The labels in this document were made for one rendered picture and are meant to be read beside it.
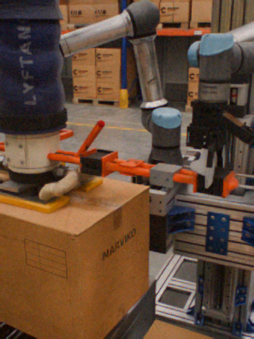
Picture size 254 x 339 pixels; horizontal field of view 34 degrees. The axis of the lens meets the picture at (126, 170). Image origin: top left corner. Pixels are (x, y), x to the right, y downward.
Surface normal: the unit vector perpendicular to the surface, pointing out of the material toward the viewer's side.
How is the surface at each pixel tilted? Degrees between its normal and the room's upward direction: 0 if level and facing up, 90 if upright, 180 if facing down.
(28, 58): 70
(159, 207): 90
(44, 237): 90
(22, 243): 90
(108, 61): 92
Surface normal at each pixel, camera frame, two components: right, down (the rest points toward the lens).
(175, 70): -0.41, 0.30
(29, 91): 0.38, 0.00
